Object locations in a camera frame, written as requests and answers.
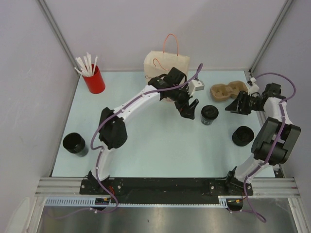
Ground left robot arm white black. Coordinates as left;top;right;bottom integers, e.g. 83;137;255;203
88;64;203;194

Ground aluminium frame post right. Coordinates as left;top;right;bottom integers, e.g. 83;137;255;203
248;0;294;74

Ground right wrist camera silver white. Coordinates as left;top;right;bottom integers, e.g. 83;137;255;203
247;77;259;95

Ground white paper takeout bag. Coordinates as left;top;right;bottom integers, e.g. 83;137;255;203
143;33;190;104

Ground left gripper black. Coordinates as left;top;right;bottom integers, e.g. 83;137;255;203
168;83;198;119

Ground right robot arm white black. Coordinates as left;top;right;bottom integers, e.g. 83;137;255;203
224;83;301;195

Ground black coffee cup single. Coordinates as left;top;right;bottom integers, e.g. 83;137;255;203
201;116;215;125

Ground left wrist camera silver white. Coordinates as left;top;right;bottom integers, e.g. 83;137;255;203
188;79;205;96

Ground wrist camera silver white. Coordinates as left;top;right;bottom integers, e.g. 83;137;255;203
188;79;205;96
247;77;259;95

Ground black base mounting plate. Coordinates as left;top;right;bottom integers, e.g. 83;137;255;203
80;177;253;204

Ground aluminium frame post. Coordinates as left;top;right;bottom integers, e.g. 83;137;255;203
36;0;77;68
248;0;294;74

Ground black coffee cup left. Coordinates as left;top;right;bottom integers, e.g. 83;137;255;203
62;133;88;157

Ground brown pulp cup carrier stack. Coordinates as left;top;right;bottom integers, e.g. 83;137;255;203
210;81;248;102

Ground white slotted cable duct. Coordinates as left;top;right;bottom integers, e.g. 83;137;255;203
45;196;234;208

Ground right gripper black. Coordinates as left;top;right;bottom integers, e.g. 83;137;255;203
225;90;265;115

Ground red plastic cup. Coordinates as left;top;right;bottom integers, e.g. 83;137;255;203
82;64;105;94

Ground aluminium frame post left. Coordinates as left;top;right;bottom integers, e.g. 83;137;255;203
36;0;77;68

